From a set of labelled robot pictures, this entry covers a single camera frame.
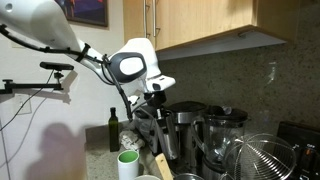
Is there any grey ceramic bowl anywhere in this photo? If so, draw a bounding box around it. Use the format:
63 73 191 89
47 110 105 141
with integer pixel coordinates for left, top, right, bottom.
133 174 162 180

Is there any wooden wall cabinet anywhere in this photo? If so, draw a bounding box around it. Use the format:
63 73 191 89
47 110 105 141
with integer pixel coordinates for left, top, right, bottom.
122 0 302 52

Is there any framed wall picture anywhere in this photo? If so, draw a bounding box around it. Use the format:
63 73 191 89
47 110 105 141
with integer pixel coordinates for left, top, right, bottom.
54 0 110 28

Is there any round wire basket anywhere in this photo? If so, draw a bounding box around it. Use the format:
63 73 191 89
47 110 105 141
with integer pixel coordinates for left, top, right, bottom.
219 133 298 180

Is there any dark green glass bottle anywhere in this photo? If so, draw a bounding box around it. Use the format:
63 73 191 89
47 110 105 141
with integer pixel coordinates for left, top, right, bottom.
108 107 121 153

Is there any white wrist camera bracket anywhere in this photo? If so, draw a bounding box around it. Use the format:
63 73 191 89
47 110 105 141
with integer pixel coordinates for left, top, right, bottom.
128 95 141 107

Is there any white mug green interior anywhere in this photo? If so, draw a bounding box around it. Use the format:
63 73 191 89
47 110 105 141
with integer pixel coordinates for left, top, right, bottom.
117 149 140 180

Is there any wooden spatula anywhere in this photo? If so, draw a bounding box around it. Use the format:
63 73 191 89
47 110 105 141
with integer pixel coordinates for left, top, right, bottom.
154 152 175 180

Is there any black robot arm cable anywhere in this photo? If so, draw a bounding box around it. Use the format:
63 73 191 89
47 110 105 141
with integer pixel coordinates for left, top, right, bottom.
0 24 135 122

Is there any steel black coffee maker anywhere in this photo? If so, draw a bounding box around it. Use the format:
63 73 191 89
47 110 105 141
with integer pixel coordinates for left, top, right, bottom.
165 100 208 175

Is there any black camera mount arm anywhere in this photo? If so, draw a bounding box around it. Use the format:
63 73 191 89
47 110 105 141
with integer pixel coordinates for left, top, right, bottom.
0 71 65 96

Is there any white wall outlet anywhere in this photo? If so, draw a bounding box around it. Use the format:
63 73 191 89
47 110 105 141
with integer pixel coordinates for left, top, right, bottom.
14 94 33 116

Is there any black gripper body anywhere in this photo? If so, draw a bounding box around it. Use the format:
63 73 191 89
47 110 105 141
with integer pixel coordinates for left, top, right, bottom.
133 105 166 135

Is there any thin black camera cable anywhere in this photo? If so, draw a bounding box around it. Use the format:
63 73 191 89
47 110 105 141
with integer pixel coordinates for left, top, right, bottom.
0 69 56 132

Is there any steel cabinet door handle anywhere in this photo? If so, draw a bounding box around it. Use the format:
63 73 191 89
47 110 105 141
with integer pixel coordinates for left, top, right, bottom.
142 0 150 39
152 0 160 38

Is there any glass jar blender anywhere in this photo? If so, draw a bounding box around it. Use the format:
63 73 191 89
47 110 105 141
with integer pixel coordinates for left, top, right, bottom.
199 105 250 180

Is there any silver steel bottle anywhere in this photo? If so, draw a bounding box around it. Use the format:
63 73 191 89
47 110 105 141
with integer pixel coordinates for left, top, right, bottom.
162 113 180 161

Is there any white crumpled cloth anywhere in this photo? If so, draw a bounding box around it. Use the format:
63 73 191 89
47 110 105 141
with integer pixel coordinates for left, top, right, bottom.
119 130 146 152

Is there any black stereo camera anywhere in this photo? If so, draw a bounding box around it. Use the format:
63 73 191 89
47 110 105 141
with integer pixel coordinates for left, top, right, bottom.
39 61 75 72

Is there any black silver toaster oven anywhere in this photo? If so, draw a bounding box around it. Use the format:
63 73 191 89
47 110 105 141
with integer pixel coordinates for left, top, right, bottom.
276 120 320 180

